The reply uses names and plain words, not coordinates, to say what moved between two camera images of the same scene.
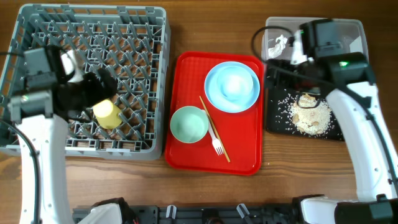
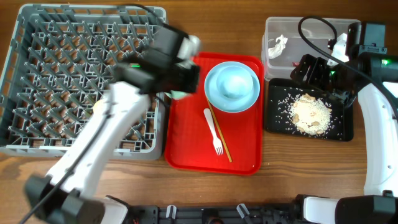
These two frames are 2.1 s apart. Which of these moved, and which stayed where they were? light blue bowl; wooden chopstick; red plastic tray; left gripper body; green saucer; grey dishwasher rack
Moved: wooden chopstick; green saucer; left gripper body
Stayed: grey dishwasher rack; light blue bowl; red plastic tray
